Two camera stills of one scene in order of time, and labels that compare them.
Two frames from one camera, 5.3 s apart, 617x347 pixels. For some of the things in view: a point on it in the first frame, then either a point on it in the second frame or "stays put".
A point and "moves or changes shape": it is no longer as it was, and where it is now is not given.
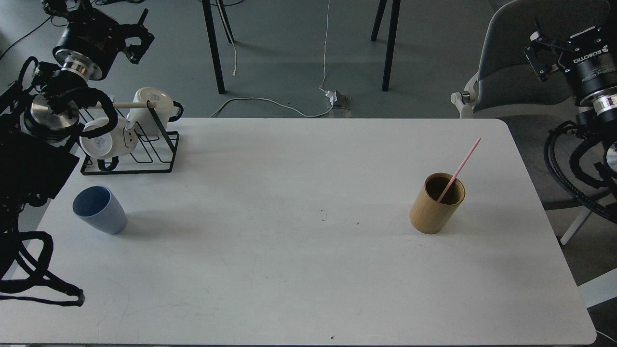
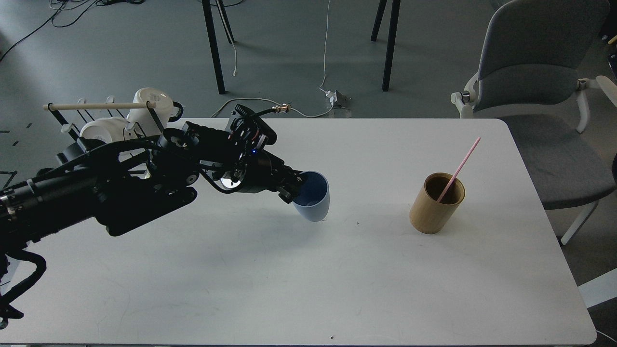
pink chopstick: x=462 y=167 stays put
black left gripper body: x=91 y=41 → x=256 y=171
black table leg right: x=392 y=36 stays put
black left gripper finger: x=134 y=52 → x=293 y=178
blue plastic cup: x=99 y=206 moves or changes shape
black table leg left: x=214 y=41 stays put
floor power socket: x=337 y=99 stays put
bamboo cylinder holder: x=427 y=216 stays put
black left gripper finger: x=137 y=28 → x=286 y=194
